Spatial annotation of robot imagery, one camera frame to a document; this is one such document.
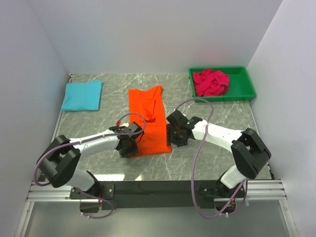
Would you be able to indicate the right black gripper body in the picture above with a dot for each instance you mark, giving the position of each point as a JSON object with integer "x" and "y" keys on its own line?
{"x": 174, "y": 136}

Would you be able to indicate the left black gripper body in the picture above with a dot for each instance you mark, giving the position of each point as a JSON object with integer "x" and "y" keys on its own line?
{"x": 131, "y": 149}

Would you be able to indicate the orange t shirt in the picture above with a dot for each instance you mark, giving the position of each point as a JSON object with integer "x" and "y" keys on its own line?
{"x": 148, "y": 106}

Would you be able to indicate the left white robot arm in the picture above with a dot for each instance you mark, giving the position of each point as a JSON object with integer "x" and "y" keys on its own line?
{"x": 59, "y": 162}

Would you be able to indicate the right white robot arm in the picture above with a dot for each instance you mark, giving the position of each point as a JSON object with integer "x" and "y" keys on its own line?
{"x": 249, "y": 151}

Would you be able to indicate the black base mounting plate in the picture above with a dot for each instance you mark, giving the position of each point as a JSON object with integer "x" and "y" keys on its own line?
{"x": 151, "y": 194}

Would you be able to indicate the crumpled pink t shirt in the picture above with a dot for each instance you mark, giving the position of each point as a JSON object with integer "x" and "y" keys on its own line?
{"x": 210, "y": 83}

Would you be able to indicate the folded light blue t shirt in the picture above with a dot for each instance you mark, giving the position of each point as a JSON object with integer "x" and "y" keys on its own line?
{"x": 82, "y": 96}

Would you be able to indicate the green plastic bin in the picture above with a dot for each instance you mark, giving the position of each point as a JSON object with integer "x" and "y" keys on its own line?
{"x": 240, "y": 86}

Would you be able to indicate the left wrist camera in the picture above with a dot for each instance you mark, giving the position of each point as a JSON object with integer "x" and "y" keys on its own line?
{"x": 120, "y": 123}

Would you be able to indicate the aluminium frame rail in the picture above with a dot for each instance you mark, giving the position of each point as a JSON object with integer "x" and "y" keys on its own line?
{"x": 257, "y": 190}

